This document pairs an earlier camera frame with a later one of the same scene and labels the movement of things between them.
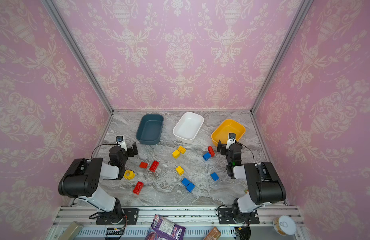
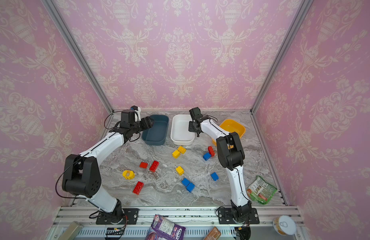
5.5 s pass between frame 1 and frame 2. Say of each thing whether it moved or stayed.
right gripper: moved
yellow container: stayed
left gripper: moved
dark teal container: moved
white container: moved
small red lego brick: stayed
